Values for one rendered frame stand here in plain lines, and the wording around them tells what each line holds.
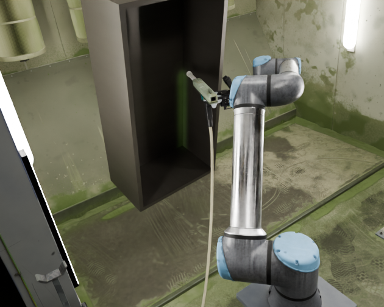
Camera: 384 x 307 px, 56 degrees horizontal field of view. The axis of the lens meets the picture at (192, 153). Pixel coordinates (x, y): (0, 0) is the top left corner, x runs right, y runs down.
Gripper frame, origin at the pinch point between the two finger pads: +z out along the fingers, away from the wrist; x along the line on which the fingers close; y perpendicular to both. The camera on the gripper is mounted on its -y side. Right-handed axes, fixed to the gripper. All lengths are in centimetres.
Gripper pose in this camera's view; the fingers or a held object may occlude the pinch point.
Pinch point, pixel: (205, 97)
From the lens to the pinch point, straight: 187.9
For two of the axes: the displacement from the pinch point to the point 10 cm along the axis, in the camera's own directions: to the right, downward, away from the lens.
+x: -2.6, -4.5, 8.5
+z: -9.6, 2.1, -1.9
